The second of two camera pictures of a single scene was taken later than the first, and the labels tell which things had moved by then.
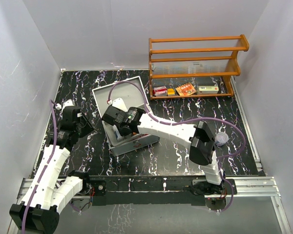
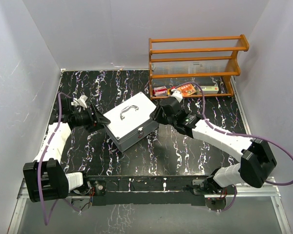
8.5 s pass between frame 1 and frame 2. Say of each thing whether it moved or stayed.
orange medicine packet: stayed
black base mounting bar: stayed
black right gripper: moved
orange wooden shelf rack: stayed
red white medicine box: stayed
